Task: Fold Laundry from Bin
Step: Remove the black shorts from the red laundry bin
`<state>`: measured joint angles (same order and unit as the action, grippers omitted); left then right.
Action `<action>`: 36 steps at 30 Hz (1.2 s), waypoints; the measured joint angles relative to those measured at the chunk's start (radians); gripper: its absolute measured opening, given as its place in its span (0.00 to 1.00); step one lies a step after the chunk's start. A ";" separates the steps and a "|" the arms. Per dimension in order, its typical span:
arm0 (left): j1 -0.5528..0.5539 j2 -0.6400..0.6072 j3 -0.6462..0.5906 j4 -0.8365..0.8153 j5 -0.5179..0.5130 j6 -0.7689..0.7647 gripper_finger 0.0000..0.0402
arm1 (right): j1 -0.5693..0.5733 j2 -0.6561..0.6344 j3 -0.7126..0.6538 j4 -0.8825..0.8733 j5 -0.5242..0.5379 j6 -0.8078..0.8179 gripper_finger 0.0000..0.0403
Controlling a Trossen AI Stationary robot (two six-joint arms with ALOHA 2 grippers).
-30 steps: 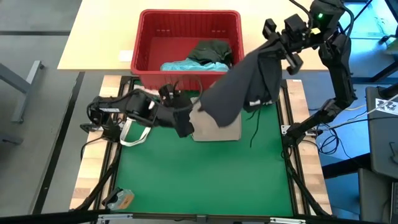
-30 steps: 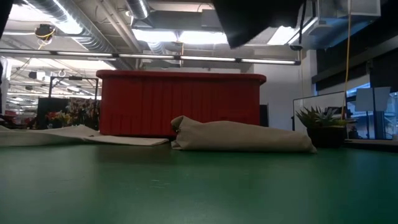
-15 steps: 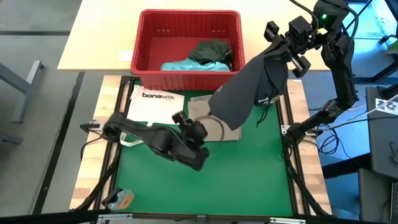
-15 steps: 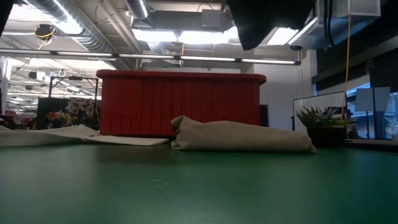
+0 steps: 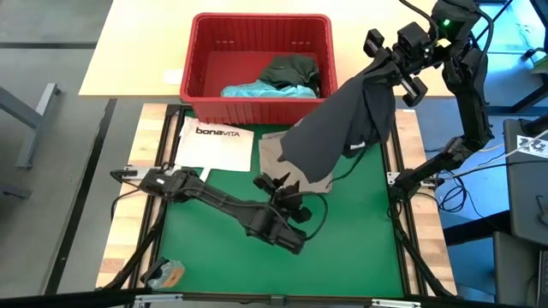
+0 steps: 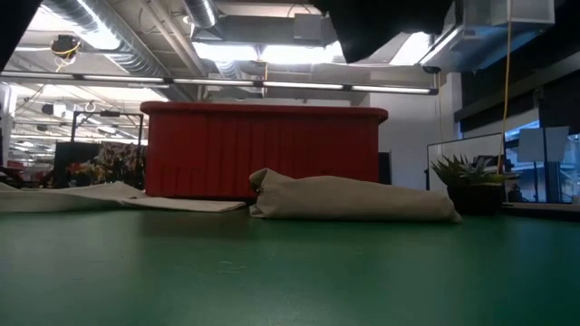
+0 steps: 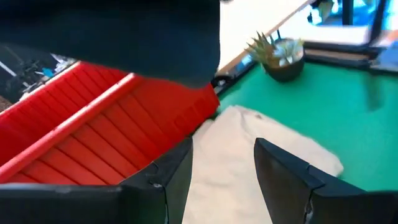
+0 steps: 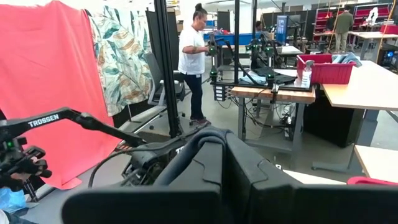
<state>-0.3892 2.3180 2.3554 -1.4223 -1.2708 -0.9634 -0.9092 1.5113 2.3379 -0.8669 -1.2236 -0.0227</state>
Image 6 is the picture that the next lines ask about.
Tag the grey sign on stand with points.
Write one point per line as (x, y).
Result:
(544, 145)

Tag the small potted succulent plant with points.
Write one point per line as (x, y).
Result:
(476, 199)

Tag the white bonavita tote bag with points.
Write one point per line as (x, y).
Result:
(90, 197)

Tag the dark floral fabric panel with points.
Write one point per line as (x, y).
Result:
(122, 156)

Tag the red plastic laundry bin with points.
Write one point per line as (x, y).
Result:
(272, 145)

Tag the long ceiling tube light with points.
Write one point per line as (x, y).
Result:
(303, 85)

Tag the framed glass panel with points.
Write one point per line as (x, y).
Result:
(466, 145)

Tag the beige garment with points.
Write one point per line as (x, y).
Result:
(353, 199)

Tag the black aluminium table frame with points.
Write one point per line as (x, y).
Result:
(11, 22)

